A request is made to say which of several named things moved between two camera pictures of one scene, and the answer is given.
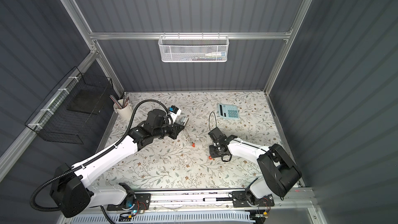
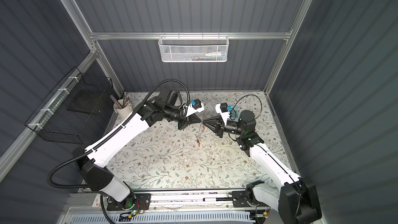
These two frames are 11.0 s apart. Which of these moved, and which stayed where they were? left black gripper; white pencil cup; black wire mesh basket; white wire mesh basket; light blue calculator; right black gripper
Moved: left black gripper; right black gripper
Stayed: light blue calculator; black wire mesh basket; white wire mesh basket; white pencil cup
